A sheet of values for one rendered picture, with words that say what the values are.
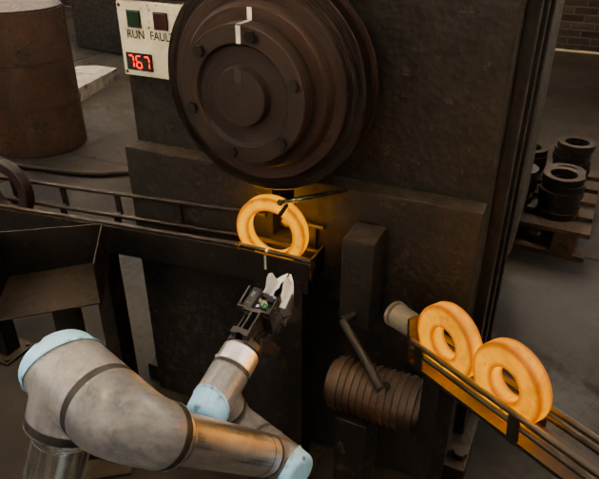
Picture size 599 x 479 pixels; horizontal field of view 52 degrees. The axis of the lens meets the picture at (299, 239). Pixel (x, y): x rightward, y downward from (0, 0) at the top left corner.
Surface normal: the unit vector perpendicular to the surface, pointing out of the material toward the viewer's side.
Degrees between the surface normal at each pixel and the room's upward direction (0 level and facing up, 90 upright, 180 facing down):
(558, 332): 0
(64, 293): 5
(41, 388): 61
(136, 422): 53
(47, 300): 5
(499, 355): 90
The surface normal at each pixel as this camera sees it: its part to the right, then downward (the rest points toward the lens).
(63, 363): -0.25, -0.68
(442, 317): -0.87, 0.25
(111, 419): 0.19, -0.18
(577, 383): 0.00, -0.87
